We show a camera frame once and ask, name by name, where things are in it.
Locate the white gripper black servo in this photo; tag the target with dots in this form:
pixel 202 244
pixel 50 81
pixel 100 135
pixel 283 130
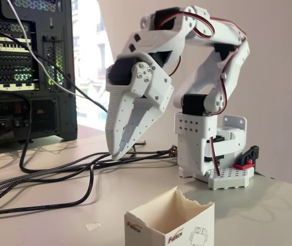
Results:
pixel 146 84

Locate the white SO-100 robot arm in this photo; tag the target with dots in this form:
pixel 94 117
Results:
pixel 228 33

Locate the white cardboard box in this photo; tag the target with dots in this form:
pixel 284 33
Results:
pixel 187 225

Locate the black computer tower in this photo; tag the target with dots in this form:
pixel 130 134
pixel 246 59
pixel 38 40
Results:
pixel 20 64

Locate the black and red clamp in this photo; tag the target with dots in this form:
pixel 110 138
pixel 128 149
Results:
pixel 247 157

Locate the white tape piece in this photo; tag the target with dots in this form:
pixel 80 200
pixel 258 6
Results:
pixel 92 226

